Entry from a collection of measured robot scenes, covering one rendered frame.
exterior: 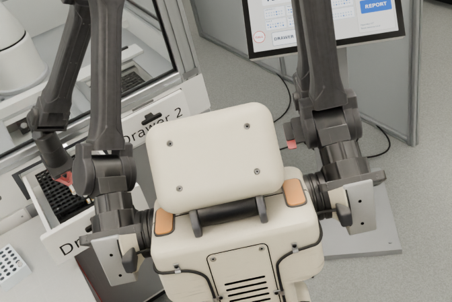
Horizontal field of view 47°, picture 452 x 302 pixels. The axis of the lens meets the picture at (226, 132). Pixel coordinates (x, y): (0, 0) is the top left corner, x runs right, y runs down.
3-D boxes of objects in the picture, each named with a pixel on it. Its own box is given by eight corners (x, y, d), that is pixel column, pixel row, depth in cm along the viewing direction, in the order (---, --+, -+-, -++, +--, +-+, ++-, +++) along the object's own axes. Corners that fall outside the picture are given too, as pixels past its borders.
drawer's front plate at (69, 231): (151, 211, 150) (139, 184, 143) (57, 266, 141) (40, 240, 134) (148, 208, 151) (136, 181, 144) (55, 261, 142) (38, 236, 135)
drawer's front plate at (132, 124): (191, 116, 183) (183, 90, 176) (118, 155, 174) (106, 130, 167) (188, 114, 184) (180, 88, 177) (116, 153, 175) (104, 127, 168)
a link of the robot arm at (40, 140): (33, 140, 126) (55, 131, 127) (26, 124, 130) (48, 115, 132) (43, 159, 131) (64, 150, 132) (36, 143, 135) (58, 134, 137)
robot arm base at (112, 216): (77, 245, 91) (144, 231, 90) (72, 200, 93) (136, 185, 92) (95, 247, 99) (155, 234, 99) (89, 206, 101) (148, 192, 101)
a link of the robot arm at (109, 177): (101, 202, 93) (129, 200, 96) (93, 148, 95) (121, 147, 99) (84, 213, 100) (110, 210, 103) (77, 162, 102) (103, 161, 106)
